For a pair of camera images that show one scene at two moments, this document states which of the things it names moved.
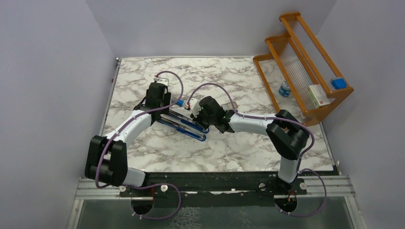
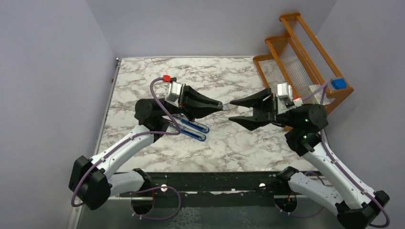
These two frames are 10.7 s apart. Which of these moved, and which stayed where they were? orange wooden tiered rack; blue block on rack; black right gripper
Moved: black right gripper
Stayed: orange wooden tiered rack; blue block on rack
